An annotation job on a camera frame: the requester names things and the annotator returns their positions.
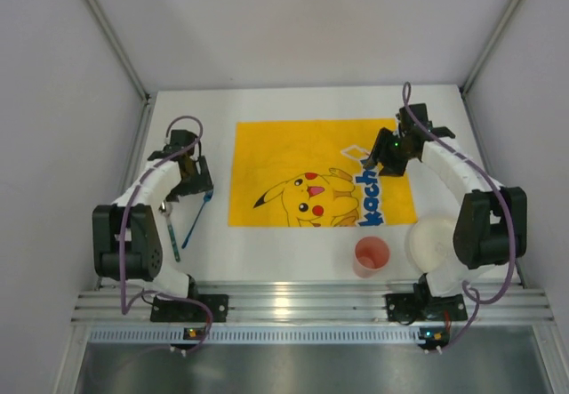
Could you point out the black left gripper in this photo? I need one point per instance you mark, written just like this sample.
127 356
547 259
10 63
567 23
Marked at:
196 182

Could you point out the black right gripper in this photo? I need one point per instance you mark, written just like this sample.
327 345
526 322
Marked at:
388 153

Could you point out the blue plastic fork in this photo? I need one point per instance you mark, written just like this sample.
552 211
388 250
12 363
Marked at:
206 199

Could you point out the yellow Pikachu cloth placemat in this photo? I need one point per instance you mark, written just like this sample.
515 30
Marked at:
311 174

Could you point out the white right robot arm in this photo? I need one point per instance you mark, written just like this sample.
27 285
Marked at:
491 228

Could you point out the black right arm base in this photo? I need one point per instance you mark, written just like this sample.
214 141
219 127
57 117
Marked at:
421 305

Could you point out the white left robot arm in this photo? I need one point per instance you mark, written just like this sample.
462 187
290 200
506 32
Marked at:
131 243

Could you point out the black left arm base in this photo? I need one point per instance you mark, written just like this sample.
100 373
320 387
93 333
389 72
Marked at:
178 311

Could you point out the white bear plate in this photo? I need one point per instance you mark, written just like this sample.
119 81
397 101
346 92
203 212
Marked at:
430 246

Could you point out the pink plastic cup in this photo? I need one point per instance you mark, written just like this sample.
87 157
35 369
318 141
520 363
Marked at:
371 254

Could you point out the green handled metal spoon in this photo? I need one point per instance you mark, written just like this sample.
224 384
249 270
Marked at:
166 210

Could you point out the slotted grey cable duct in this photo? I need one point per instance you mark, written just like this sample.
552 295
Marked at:
258 335

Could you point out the aluminium mounting rail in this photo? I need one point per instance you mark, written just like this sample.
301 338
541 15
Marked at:
296 304

